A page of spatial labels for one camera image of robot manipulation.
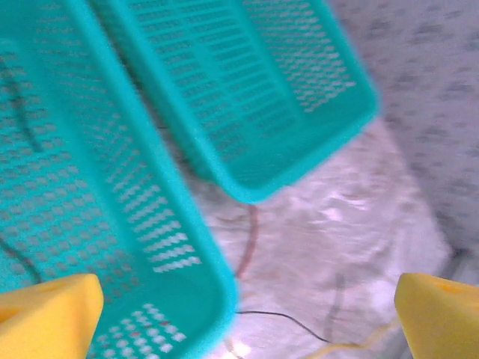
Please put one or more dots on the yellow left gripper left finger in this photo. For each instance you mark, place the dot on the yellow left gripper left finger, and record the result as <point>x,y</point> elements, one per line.
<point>45,318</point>

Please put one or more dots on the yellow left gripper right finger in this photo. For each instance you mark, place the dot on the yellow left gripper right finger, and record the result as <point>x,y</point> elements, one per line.
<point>441,321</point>

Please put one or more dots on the teal plastic basket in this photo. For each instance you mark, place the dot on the teal plastic basket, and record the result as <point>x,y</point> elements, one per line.
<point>93,194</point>
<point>243,93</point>

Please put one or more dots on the grey marbled table cover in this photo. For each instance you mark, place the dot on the grey marbled table cover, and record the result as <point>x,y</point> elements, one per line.
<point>337,224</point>

